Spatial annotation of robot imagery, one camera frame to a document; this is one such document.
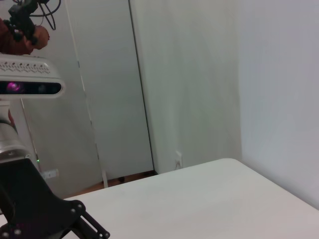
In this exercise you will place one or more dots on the white wall socket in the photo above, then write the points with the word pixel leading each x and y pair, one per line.
pixel 179 160

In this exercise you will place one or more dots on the brown rounded object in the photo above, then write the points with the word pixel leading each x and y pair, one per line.
pixel 41 37

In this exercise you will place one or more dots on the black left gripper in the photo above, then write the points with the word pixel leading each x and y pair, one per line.
pixel 27 199

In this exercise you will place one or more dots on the white power strip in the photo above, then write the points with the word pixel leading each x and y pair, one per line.
pixel 49 173

